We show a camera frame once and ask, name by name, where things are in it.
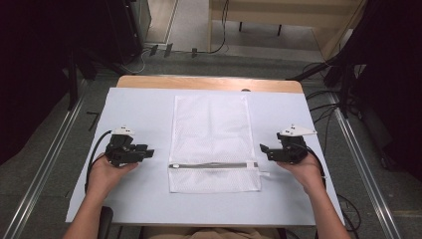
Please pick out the person's left hand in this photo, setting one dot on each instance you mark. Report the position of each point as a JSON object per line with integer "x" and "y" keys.
{"x": 105, "y": 176}

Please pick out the white table cover sheet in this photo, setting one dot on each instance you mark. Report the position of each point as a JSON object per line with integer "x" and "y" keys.
{"x": 139, "y": 199}

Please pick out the black chair armrest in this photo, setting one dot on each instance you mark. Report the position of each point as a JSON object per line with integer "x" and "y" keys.
{"x": 105, "y": 222}

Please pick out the black curtain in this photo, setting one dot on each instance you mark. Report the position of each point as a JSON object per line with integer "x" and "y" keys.
{"x": 391, "y": 83}
{"x": 33, "y": 66}

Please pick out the person's beige pants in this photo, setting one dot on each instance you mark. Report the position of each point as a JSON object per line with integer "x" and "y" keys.
{"x": 212, "y": 233}

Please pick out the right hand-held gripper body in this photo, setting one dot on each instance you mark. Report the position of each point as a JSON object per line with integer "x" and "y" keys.
{"x": 292, "y": 149}

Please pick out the person's right hand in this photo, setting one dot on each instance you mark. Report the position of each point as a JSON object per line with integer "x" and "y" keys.
{"x": 304, "y": 172}

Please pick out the metal floor rail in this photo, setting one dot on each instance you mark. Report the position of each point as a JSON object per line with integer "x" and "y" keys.
{"x": 365, "y": 176}
{"x": 43, "y": 166}

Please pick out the white mesh laundry bag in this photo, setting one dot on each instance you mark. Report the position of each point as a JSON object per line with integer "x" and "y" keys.
{"x": 212, "y": 132}

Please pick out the light wooden bench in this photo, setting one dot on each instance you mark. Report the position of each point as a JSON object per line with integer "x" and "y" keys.
{"x": 282, "y": 16}

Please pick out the wooden table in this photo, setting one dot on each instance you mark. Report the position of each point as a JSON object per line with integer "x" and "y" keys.
{"x": 199, "y": 83}

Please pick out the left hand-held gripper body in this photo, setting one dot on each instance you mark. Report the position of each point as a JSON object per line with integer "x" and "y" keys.
{"x": 122, "y": 151}

